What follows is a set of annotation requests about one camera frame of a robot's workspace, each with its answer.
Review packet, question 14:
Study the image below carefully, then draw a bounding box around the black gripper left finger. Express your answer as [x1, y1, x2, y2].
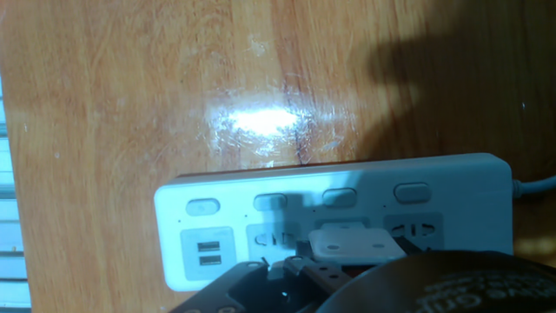
[169, 237, 361, 313]

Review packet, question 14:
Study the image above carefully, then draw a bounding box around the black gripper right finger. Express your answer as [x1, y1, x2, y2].
[393, 235, 425, 257]

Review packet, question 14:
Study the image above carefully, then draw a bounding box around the white power strip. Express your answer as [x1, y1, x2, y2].
[153, 151, 514, 293]

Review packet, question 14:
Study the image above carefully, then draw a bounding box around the grey power strip cable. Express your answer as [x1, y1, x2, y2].
[511, 174, 556, 200]

